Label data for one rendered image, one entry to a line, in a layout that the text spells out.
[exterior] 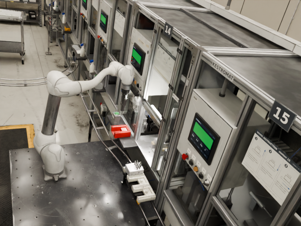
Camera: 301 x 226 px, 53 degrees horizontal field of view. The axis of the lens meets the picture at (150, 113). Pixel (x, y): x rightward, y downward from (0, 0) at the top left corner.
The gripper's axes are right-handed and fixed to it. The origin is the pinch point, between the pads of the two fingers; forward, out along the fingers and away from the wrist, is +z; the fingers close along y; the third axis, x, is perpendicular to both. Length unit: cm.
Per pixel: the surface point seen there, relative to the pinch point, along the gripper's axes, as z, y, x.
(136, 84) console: -26.3, -3.0, -8.4
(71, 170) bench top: 47, -29, 46
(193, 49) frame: -87, -71, -16
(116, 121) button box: 18.5, 4.6, 2.9
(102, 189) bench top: 46, -54, 23
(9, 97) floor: 119, 218, 118
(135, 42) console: -57, 14, -6
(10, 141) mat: 115, 102, 108
